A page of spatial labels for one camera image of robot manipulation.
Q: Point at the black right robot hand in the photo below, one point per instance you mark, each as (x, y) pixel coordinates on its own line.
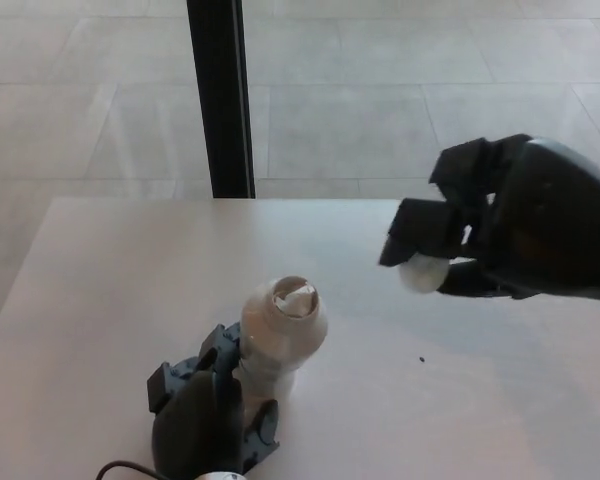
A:
(545, 220)

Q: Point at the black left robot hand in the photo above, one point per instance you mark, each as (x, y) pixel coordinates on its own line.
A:
(195, 420)

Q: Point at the clear plastic bottle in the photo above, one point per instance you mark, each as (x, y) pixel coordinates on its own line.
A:
(280, 345)

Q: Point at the white screw cap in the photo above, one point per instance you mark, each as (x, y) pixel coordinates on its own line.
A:
(422, 275)

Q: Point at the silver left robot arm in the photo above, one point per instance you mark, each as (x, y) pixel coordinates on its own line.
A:
(220, 476)

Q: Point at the black window frame post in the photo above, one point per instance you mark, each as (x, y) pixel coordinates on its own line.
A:
(222, 100)

